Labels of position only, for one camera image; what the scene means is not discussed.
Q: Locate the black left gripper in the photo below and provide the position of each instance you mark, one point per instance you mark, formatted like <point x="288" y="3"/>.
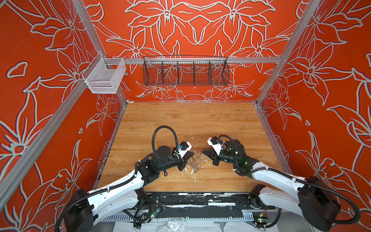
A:
<point x="183" y="162"/>

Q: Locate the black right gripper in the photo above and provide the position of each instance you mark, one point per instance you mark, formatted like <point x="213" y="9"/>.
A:
<point x="215" y="157"/>

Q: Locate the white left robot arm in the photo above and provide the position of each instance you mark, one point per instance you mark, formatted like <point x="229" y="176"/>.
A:
<point x="86" y="209"/>

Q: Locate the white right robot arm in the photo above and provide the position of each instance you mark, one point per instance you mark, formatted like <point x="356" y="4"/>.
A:
<point x="306" y="197"/>

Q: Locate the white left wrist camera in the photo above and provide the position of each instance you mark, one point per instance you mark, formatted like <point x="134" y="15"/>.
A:
<point x="183" y="148"/>

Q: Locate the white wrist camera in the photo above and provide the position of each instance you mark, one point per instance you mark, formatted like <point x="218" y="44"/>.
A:
<point x="215" y="144"/>
<point x="183" y="148"/>

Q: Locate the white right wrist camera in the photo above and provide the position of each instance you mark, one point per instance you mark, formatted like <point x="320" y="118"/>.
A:
<point x="215" y="144"/>

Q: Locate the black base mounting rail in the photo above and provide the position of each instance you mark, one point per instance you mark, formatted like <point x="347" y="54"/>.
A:
<point x="214" y="206"/>

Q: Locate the black wire wall basket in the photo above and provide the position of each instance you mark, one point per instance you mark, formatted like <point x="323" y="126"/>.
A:
<point x="186" y="71"/>

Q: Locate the white wire wall basket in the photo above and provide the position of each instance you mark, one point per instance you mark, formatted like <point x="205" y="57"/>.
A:
<point x="104" y="75"/>

